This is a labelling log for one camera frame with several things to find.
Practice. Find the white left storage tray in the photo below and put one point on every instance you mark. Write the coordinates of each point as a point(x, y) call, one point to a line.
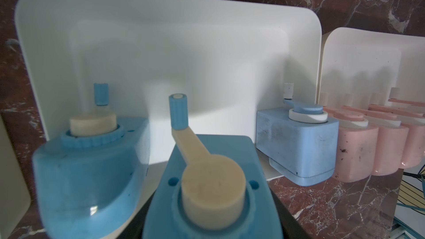
point(15, 196)

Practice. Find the blue pencil sharpener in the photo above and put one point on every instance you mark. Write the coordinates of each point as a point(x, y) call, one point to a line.
point(300, 140)
point(213, 187)
point(89, 179)

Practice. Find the white middle storage tray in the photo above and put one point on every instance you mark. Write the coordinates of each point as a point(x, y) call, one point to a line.
point(230, 58)

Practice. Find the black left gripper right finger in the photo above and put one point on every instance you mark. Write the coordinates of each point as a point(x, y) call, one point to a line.
point(290, 227)

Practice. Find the pink pencil sharpener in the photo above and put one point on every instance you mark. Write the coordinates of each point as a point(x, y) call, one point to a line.
point(413, 118)
point(356, 147)
point(391, 138)
point(394, 97)

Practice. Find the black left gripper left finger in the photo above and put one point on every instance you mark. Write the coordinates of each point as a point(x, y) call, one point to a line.
point(134, 229)

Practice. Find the white right storage tray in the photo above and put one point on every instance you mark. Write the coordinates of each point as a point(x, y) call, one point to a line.
point(368, 65)

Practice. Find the white storage tray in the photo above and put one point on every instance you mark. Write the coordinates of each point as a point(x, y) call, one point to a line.
point(230, 58)
point(368, 65)
point(15, 196)

